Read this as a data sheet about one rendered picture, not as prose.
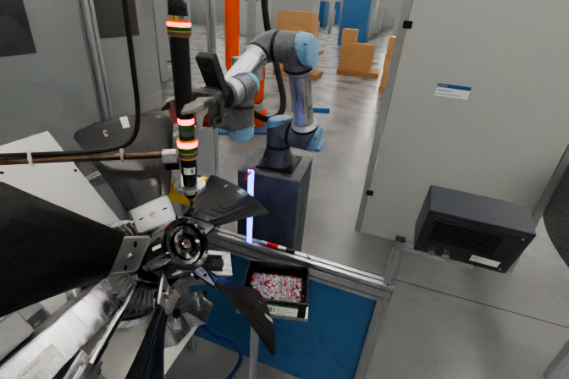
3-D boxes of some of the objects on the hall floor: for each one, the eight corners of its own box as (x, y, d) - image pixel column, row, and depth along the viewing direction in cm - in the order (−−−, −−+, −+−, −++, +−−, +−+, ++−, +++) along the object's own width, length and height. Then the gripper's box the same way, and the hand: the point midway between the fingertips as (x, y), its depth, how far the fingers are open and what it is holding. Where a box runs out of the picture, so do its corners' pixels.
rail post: (343, 416, 150) (377, 300, 114) (345, 408, 153) (378, 292, 118) (351, 420, 149) (388, 304, 113) (353, 411, 152) (389, 295, 117)
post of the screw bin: (247, 420, 146) (251, 297, 110) (248, 413, 148) (253, 290, 112) (253, 421, 146) (260, 297, 110) (255, 413, 148) (261, 290, 112)
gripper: (244, 117, 83) (197, 146, 65) (206, 110, 86) (151, 135, 68) (245, 84, 79) (195, 105, 61) (204, 78, 82) (146, 96, 64)
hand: (174, 106), depth 64 cm, fingers closed on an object, 4 cm apart
